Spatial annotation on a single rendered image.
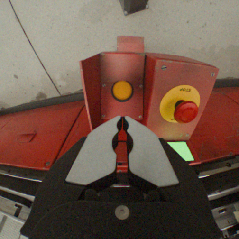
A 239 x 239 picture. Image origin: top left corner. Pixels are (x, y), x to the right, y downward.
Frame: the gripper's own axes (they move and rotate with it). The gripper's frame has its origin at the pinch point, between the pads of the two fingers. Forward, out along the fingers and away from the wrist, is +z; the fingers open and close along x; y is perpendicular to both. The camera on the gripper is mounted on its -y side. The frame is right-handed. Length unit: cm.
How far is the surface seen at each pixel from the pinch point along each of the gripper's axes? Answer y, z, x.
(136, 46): -12, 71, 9
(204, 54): -14, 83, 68
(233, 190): 22.4, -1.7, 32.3
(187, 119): 2.0, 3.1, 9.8
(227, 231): 35, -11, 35
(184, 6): -46, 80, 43
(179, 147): 9.3, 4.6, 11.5
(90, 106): 0.5, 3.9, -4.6
